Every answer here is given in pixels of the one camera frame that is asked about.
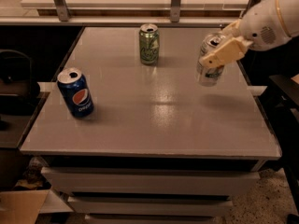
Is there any green soda can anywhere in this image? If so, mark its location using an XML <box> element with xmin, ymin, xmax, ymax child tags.
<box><xmin>139</xmin><ymin>23</ymin><xmax>160</xmax><ymax>65</ymax></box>

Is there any grey drawer cabinet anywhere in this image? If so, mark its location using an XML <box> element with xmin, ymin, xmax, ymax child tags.
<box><xmin>21</xmin><ymin>28</ymin><xmax>280</xmax><ymax>224</ymax></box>

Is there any blue Pepsi can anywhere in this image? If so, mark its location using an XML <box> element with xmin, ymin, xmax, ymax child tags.
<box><xmin>57</xmin><ymin>67</ymin><xmax>94</xmax><ymax>118</ymax></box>

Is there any left metal shelf bracket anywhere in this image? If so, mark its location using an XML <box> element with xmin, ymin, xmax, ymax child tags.
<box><xmin>53</xmin><ymin>0</ymin><xmax>70</xmax><ymax>21</ymax></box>

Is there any white 7up can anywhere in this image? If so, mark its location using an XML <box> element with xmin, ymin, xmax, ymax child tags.
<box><xmin>196</xmin><ymin>32</ymin><xmax>225</xmax><ymax>87</ymax></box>

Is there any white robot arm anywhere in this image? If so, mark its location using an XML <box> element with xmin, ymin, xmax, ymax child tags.
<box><xmin>200</xmin><ymin>0</ymin><xmax>299</xmax><ymax>68</ymax></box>

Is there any black chair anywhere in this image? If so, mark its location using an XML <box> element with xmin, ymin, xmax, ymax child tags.
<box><xmin>0</xmin><ymin>49</ymin><xmax>41</xmax><ymax>132</ymax></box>

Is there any middle metal shelf bracket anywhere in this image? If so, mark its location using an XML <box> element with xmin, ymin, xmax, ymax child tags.
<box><xmin>170</xmin><ymin>0</ymin><xmax>181</xmax><ymax>22</ymax></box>

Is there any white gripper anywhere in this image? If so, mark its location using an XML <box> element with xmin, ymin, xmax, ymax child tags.
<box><xmin>199</xmin><ymin>4</ymin><xmax>282</xmax><ymax>68</ymax></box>

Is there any cardboard box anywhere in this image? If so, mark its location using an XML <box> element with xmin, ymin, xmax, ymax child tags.
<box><xmin>0</xmin><ymin>178</ymin><xmax>50</xmax><ymax>224</ymax></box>

